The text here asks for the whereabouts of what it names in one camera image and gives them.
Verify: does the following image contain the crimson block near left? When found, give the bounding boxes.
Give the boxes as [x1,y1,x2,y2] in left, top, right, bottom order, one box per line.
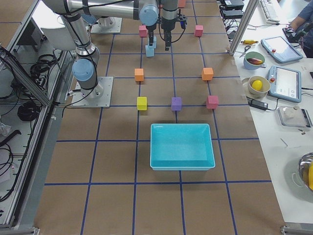
[139,25,148,38]

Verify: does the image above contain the brass cylinder tool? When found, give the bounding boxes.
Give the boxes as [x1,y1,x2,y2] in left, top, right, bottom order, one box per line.
[241,40,259,45]

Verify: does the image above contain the kitchen scale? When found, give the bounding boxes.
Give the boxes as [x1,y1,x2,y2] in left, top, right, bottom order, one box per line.
[277,106,313,128]

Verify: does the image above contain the white keyboard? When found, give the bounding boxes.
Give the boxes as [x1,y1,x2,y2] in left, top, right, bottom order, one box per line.
[259,0,280,24]

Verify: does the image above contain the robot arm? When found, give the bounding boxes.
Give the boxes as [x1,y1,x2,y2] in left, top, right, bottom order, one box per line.
[44,0,187,100]
[82,0,158,46]

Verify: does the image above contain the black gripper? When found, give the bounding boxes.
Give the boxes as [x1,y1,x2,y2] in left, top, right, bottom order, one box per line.
[161,9,187,51]
[146,23,157,47]

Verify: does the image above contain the orange block near right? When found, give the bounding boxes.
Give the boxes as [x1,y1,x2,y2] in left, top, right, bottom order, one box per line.
[134,68,144,82]

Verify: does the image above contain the crimson block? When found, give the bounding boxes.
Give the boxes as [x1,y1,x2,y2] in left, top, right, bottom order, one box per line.
[206,95,219,109]
[139,25,148,38]

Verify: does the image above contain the orange block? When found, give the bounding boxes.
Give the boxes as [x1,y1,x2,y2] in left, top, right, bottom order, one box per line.
[134,68,144,82]
[201,68,214,81]

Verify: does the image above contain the pink plastic bin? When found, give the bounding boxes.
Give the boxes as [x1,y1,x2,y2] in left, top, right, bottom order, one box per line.
[178,0,186,8]

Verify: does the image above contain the yellow block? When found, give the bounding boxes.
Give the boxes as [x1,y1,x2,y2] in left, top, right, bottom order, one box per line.
[136,96,148,111]

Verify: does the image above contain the crimson block far right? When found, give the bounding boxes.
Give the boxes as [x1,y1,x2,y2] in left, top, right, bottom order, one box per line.
[206,95,219,109]

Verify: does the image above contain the aluminium frame post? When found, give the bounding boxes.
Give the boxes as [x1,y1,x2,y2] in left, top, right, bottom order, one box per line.
[229,0,259,56]

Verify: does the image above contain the black power adapter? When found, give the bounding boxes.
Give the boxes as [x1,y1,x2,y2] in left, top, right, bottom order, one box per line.
[248,99,268,111]

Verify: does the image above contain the purple block right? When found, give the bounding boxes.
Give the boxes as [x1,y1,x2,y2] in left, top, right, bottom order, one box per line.
[171,97,182,111]

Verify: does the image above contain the teach pendant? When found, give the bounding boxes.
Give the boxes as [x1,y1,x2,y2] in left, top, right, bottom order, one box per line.
[267,66,302,103]
[261,36,303,64]

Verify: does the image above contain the bowl with yellow lemon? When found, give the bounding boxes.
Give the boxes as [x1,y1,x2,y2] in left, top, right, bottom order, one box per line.
[242,76,270,98]

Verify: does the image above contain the light blue block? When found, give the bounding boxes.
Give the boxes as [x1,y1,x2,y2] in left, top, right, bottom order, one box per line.
[148,36,157,49]
[145,45,155,57]

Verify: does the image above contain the orange block far right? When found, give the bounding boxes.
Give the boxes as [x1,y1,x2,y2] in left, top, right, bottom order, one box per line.
[201,68,214,81]

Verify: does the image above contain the metal bowl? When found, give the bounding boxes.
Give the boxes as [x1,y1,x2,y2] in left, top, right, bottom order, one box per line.
[291,152,313,192]

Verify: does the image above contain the cyan plastic bin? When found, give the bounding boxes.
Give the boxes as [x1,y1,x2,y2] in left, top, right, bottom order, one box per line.
[150,123,215,171]

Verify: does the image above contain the person at desk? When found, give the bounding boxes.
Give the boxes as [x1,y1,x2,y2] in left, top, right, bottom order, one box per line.
[286,0,313,58]

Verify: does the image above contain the pink block far left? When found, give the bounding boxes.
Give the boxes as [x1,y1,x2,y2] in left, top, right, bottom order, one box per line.
[194,25,203,37]

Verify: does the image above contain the teach pendant far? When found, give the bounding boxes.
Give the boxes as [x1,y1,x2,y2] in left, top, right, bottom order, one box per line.
[261,36,303,64]

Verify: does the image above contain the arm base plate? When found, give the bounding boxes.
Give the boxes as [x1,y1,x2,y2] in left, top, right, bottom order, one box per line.
[71,76,114,108]
[90,17,122,34]

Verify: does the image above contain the teach pendant near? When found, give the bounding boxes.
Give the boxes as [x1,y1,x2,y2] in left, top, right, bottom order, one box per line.
[267,66,302,103]

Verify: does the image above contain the bowl with red fruit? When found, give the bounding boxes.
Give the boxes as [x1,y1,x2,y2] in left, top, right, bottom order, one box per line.
[243,51,265,70]

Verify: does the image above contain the black scissors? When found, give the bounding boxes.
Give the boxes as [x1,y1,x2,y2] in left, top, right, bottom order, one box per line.
[240,45,251,58]

